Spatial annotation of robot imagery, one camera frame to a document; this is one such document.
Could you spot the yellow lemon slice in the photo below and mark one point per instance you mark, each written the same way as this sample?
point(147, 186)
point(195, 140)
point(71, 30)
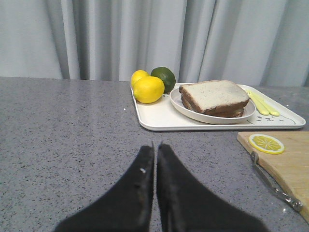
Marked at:
point(266, 143)

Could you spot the wooden cutting board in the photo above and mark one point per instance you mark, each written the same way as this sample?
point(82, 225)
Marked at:
point(289, 169)

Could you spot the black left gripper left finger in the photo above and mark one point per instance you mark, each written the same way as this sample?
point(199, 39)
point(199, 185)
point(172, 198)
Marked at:
point(126, 207)

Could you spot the whole yellow lemon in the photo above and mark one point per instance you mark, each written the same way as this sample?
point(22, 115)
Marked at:
point(148, 89)

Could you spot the white round plate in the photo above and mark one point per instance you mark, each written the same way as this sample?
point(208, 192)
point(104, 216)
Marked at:
point(175, 99)

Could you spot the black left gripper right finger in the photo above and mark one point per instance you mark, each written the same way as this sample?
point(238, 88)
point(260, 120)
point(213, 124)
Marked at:
point(187, 206)

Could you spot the white rectangular bear tray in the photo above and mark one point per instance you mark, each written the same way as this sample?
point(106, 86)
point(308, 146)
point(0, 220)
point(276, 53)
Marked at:
point(162, 116)

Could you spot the pale yellow plastic fork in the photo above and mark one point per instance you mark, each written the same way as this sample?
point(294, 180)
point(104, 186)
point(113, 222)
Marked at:
point(259, 106)

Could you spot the green lime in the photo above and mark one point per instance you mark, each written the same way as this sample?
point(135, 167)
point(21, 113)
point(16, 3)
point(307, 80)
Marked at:
point(167, 76)

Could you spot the grey pleated curtain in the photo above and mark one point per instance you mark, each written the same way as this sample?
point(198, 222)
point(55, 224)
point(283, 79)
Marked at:
point(251, 42)

